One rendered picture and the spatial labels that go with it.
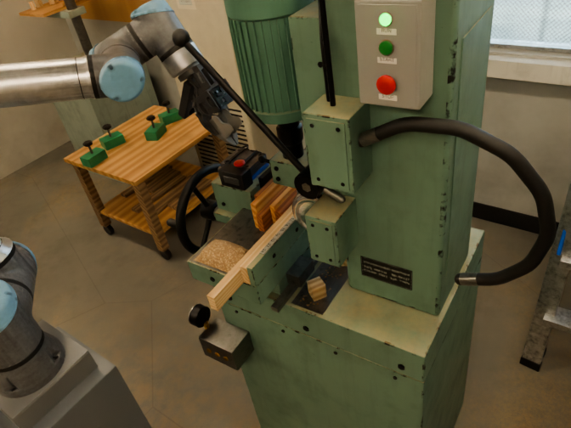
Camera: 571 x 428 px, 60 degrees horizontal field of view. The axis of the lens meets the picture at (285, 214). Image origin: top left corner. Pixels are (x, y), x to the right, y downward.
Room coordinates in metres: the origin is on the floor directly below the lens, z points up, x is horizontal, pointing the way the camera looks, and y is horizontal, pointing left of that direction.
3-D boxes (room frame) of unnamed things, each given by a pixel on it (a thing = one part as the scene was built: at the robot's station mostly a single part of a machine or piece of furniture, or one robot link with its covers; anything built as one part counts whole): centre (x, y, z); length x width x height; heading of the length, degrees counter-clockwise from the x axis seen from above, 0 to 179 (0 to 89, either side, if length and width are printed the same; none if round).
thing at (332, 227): (0.79, -0.09, 1.02); 0.09 x 0.07 x 0.12; 141
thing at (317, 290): (0.83, -0.04, 0.82); 0.03 x 0.03 x 0.04; 16
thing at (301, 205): (0.85, -0.07, 1.02); 0.12 x 0.03 x 0.12; 51
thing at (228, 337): (0.91, 0.23, 0.58); 0.12 x 0.08 x 0.08; 51
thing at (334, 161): (0.78, -0.12, 1.23); 0.09 x 0.08 x 0.15; 51
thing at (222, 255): (0.91, 0.16, 0.91); 0.12 x 0.09 x 0.03; 51
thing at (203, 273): (1.12, 0.02, 0.87); 0.61 x 0.30 x 0.06; 141
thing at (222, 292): (0.96, 0.01, 0.92); 0.55 x 0.02 x 0.04; 141
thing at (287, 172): (1.02, -0.06, 1.03); 0.14 x 0.07 x 0.09; 51
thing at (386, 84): (0.69, -0.18, 1.36); 0.03 x 0.01 x 0.03; 51
